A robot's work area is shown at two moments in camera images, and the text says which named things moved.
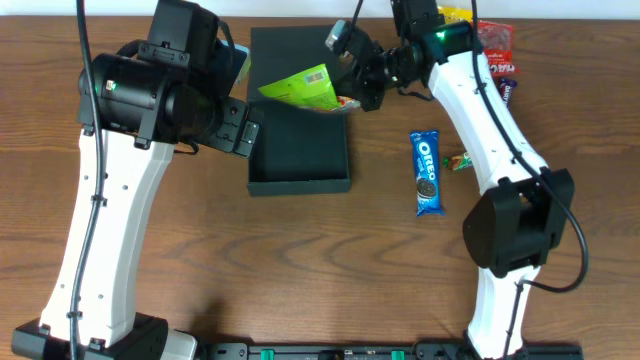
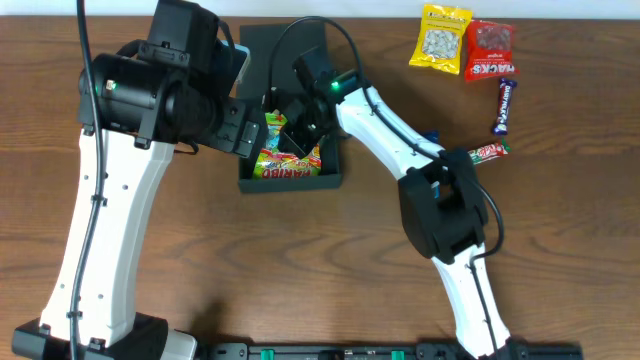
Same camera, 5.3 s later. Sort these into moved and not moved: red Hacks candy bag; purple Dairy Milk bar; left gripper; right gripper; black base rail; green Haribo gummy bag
Moved: right gripper; green Haribo gummy bag
Not moved: left gripper; black base rail; purple Dairy Milk bar; red Hacks candy bag
